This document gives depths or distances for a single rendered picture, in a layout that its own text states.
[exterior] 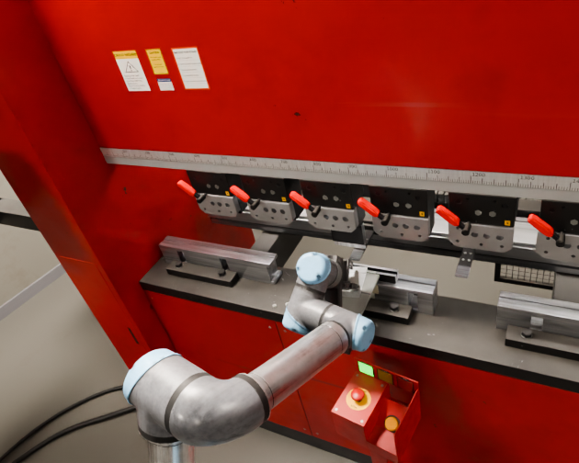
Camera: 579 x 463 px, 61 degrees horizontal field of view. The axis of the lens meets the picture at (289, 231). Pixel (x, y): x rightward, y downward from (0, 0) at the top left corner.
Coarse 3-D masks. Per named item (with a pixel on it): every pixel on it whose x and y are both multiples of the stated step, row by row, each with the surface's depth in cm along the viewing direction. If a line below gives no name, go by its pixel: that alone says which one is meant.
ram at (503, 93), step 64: (64, 0) 133; (128, 0) 123; (192, 0) 115; (256, 0) 108; (320, 0) 102; (384, 0) 97; (448, 0) 92; (512, 0) 87; (576, 0) 83; (64, 64) 148; (256, 64) 119; (320, 64) 111; (384, 64) 105; (448, 64) 99; (512, 64) 94; (576, 64) 89; (128, 128) 154; (192, 128) 142; (256, 128) 131; (320, 128) 122; (384, 128) 114; (448, 128) 107; (512, 128) 101; (576, 128) 96; (512, 192) 110; (576, 192) 104
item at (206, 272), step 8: (184, 264) 189; (192, 264) 187; (168, 272) 189; (176, 272) 187; (184, 272) 185; (192, 272) 184; (200, 272) 183; (208, 272) 182; (216, 272) 181; (232, 272) 179; (200, 280) 183; (208, 280) 181; (216, 280) 178; (224, 280) 176; (232, 280) 176
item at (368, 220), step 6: (366, 216) 167; (366, 222) 166; (366, 228) 166; (372, 228) 165; (366, 234) 164; (372, 234) 164; (378, 234) 166; (366, 240) 162; (366, 246) 160; (354, 252) 159; (360, 252) 158; (354, 258) 156; (360, 258) 156
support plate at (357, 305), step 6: (366, 276) 150; (372, 276) 149; (378, 276) 148; (366, 282) 147; (372, 282) 147; (366, 288) 145; (372, 288) 145; (360, 294) 144; (366, 294) 144; (342, 300) 143; (348, 300) 143; (354, 300) 142; (360, 300) 142; (366, 300) 142; (342, 306) 142; (348, 306) 141; (354, 306) 141; (360, 306) 140; (366, 306) 141; (360, 312) 138
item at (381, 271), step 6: (354, 264) 155; (360, 264) 154; (372, 270) 152; (378, 270) 151; (384, 270) 150; (390, 270) 149; (396, 270) 149; (384, 276) 149; (390, 276) 148; (396, 276) 148; (390, 282) 149
